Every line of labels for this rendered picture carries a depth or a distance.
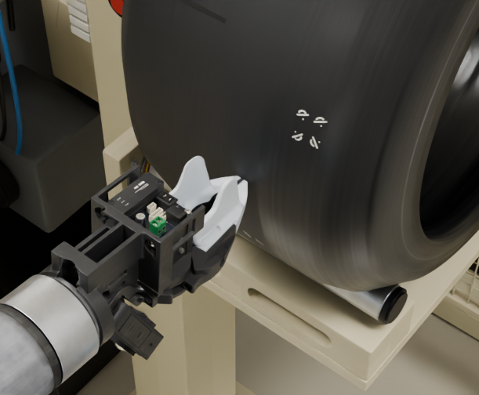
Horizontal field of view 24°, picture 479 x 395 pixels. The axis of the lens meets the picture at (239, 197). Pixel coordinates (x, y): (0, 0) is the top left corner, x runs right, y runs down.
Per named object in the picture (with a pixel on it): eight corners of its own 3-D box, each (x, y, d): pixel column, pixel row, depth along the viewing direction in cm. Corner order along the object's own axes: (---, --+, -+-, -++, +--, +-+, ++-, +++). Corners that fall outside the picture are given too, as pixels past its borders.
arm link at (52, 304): (64, 405, 83) (-13, 346, 87) (107, 367, 86) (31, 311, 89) (61, 341, 78) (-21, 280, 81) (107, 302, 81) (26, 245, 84)
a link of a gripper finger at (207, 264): (250, 233, 93) (180, 294, 88) (248, 246, 95) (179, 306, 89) (205, 205, 95) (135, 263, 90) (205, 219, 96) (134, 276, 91)
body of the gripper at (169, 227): (214, 204, 87) (105, 293, 80) (208, 279, 93) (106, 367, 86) (139, 157, 90) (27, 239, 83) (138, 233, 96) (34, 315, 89)
